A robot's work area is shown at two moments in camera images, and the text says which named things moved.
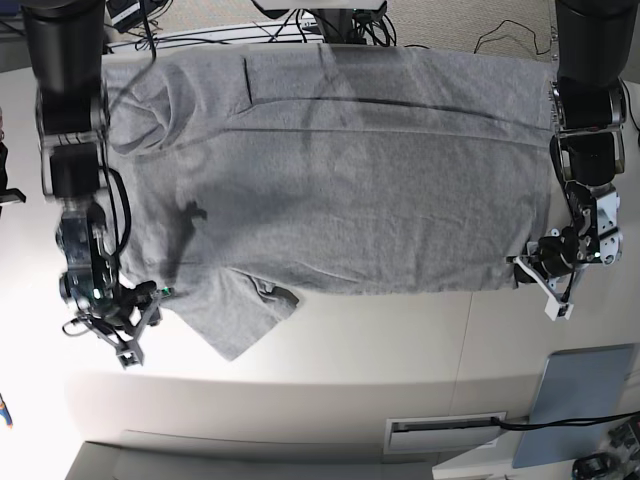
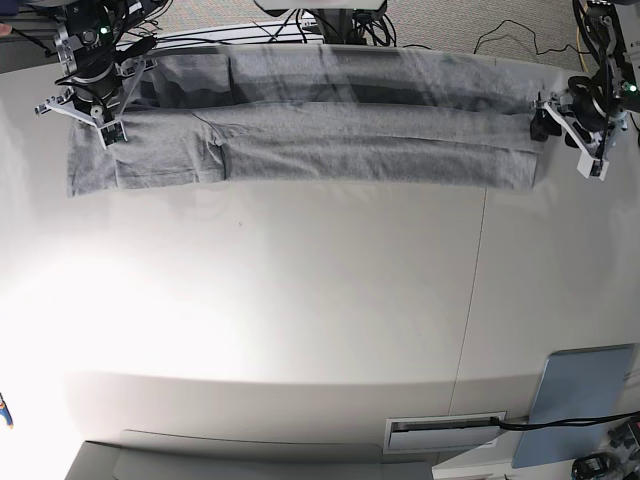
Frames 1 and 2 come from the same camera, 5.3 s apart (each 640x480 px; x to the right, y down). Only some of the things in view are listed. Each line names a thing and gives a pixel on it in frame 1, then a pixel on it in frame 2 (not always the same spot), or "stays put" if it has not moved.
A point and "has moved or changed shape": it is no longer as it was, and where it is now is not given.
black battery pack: x=594 y=466 stays put
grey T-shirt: x=239 y=176 has moved or changed shape
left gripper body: x=119 y=315 -> x=97 y=87
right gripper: x=550 y=262 -> x=592 y=110
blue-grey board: x=577 y=384 stays put
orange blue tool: x=5 y=412 stays put
